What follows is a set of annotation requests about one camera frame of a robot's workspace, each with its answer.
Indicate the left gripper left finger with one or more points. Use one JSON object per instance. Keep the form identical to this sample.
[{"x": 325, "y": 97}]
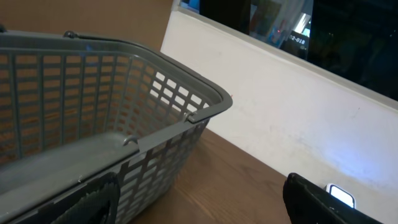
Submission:
[{"x": 95, "y": 203}]

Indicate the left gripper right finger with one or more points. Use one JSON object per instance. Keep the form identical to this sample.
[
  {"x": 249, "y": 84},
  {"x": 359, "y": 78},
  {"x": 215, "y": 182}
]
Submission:
[{"x": 307, "y": 203}]

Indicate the white barcode scanner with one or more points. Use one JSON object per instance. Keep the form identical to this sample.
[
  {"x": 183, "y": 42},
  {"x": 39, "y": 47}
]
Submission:
[{"x": 341, "y": 194}]

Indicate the white window sill ledge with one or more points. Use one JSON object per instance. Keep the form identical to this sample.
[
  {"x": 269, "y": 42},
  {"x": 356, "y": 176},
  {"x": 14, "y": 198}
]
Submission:
[{"x": 292, "y": 115}]

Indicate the grey plastic shopping basket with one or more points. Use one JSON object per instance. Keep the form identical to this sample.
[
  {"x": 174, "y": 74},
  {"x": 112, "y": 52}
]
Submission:
[{"x": 75, "y": 107}]

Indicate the glass window pane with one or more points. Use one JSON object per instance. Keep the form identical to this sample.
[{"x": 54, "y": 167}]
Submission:
[{"x": 355, "y": 39}]

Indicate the brown cardboard panel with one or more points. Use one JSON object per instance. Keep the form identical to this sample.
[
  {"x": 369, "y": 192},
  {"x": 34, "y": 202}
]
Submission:
[{"x": 142, "y": 21}]

